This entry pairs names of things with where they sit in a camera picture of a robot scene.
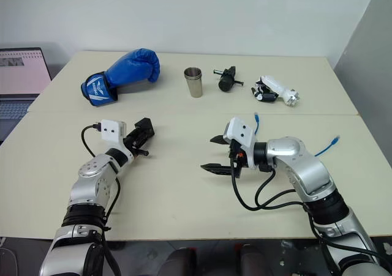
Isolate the grey open laptop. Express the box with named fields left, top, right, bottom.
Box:
left=0, top=47, right=53, bottom=147

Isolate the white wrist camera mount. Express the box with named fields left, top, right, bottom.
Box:
left=100, top=119, right=127, bottom=143
left=223, top=116, right=257, bottom=170

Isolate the blue boxing glove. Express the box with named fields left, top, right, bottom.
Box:
left=80, top=48, right=161, bottom=108

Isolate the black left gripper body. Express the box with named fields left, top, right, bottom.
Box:
left=123, top=125, right=154, bottom=158

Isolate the white and black robotic hand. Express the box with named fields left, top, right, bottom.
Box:
left=251, top=75, right=301, bottom=107

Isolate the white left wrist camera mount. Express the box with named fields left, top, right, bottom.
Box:
left=100, top=119, right=127, bottom=143

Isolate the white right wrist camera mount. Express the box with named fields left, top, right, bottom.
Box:
left=223, top=116, right=257, bottom=170

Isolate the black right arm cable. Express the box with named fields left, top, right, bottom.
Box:
left=229, top=162, right=380, bottom=258

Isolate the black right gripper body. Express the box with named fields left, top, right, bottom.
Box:
left=227, top=138, right=246, bottom=179

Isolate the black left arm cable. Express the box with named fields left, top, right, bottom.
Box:
left=80, top=121, right=122, bottom=233

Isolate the black cylindrical motor part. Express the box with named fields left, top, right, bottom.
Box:
left=213, top=65, right=246, bottom=92

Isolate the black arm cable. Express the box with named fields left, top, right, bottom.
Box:
left=229, top=162, right=380, bottom=258
left=80, top=121, right=122, bottom=233

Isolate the blue Ethernet cable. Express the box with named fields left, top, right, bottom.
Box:
left=254, top=111, right=341, bottom=159

